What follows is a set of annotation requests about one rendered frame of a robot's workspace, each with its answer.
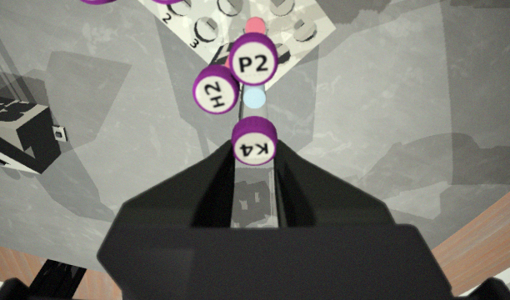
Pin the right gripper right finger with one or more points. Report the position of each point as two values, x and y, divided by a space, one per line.
320 198

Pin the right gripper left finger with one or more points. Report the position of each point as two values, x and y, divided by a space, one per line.
188 197

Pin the white done button panel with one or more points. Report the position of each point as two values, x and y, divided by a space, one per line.
28 138

